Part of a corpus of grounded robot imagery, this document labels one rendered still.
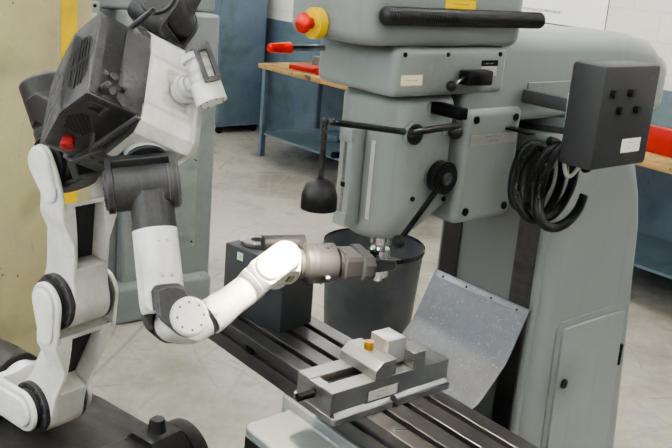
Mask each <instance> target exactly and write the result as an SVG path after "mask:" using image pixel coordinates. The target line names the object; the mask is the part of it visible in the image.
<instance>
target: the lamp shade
mask: <svg viewBox="0 0 672 448"><path fill-rule="evenodd" d="M337 198H338V196H337V192H336V188H335V184H333V183H332V182H331V181H330V180H328V179H326V178H324V179H319V178H318V177H316V178H313V179H311V180H309V181H308V182H306V184H305V186H304V188H303V191H302V193H301V204H300V208H301V209H302V210H304V211H307V212H311V213H318V214H328V213H333V212H335V211H336V210H337Z"/></svg>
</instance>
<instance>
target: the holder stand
mask: <svg viewBox="0 0 672 448"><path fill-rule="evenodd" d="M261 237H262V235H260V234H251V235H245V236H243V237H242V238H241V239H239V240H235V241H231V242H227V243H226V253H225V274H224V287H225V286H226V285H228V284H229V283H230V282H232V281H233V280H234V279H236V278H237V277H238V275H239V274H240V273H241V272H242V271H243V270H244V269H245V268H246V267H248V265H249V264H250V262H251V261H252V260H254V259H255V258H257V257H258V256H259V255H261V254H262V253H263V252H265V251H262V249H261ZM313 286H314V284H304V283H303V282H302V281H301V280H300V279H297V280H296V281H295V282H293V283H292V284H288V285H285V286H284V287H282V288H280V289H277V290H273V289H270V290H269V291H268V292H267V293H266V294H265V295H264V296H263V297H262V298H261V299H259V300H258V301H257V302H256V303H254V304H253V305H252V306H250V307H249V308H248V309H246V310H245V311H244V312H243V313H241V314H240V315H241V316H243V317H245V318H247V319H249V320H251V321H254V322H256V323H258V324H260V325H262V326H264V327H266V328H268V329H271V330H273V331H275V332H277V333H282V332H285V331H288V330H290V329H293V328H296V327H299V326H301V325H304V324H307V323H309V322H311V311H312V298H313Z"/></svg>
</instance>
